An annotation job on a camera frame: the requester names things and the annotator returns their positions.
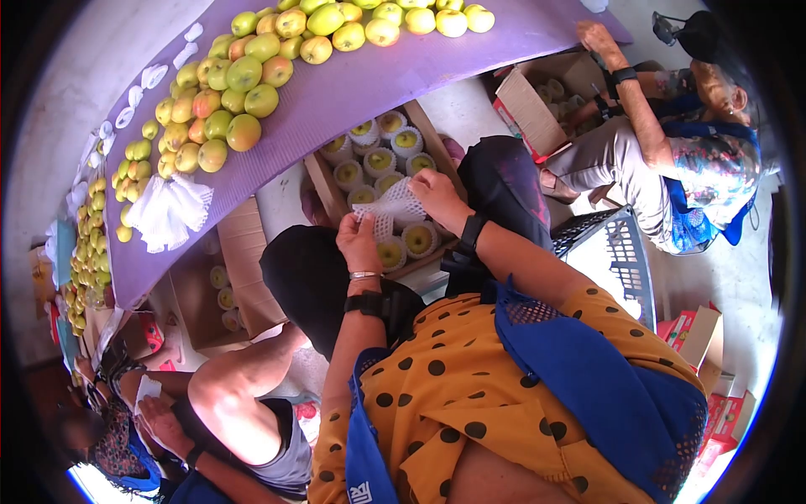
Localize person's left hand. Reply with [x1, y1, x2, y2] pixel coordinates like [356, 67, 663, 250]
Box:
[335, 213, 384, 274]

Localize person's right hand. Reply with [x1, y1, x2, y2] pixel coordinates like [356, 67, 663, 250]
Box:
[408, 169, 478, 238]

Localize person's right fingers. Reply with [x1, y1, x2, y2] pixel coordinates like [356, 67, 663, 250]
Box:
[408, 169, 445, 197]

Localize white foam net sleeve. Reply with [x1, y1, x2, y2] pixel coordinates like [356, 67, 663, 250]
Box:
[351, 176, 429, 244]

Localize brown fruit box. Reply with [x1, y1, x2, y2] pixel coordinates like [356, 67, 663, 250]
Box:
[302, 100, 471, 282]

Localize batch of net-wrapped apples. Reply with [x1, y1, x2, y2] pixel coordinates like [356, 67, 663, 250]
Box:
[318, 110, 442, 273]

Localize black wrist band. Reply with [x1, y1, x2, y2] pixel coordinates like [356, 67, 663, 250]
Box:
[440, 213, 491, 279]
[343, 290, 396, 320]

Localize person's legs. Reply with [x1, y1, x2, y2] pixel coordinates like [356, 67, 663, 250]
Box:
[259, 135, 556, 364]

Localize open cardboard box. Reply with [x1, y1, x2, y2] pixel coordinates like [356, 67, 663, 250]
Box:
[165, 195, 292, 355]

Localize purple foam mat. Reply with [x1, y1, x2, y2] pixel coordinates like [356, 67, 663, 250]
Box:
[101, 0, 634, 311]

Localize cardboard box with red edge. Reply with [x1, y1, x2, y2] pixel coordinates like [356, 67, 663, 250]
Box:
[492, 52, 608, 163]

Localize cluster of net-wrapped apples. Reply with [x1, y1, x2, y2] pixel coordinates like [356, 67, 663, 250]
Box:
[535, 77, 589, 123]

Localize heap of white foam nets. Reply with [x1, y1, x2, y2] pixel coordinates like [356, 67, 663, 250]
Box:
[125, 173, 215, 255]

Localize large pile of apples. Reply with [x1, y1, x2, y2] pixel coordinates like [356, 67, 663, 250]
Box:
[154, 0, 496, 180]

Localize person's body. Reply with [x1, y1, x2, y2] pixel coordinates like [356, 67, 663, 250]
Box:
[309, 277, 710, 504]

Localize blue plastic crate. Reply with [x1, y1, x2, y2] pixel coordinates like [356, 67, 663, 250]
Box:
[550, 205, 659, 333]

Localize small pile of apples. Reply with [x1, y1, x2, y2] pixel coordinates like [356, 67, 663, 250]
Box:
[111, 118, 161, 244]

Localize red printed carton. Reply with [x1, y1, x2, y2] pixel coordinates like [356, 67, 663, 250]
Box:
[655, 301, 725, 394]
[691, 389, 758, 470]
[138, 311, 166, 355]

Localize row of white foam nets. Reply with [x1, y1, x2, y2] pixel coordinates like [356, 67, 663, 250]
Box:
[65, 22, 206, 218]

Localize long pile of apples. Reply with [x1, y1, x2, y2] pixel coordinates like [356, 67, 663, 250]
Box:
[63, 175, 115, 338]

